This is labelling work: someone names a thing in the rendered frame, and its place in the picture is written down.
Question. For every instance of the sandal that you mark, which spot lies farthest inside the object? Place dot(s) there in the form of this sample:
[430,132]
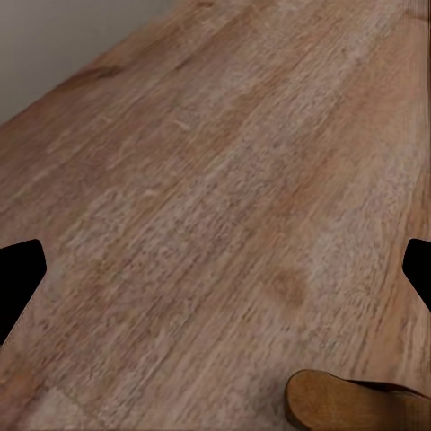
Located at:
[318,401]

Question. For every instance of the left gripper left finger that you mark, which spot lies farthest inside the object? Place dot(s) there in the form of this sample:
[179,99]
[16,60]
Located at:
[22,267]

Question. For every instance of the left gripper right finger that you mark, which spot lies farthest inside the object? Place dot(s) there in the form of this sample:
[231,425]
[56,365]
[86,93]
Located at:
[417,268]

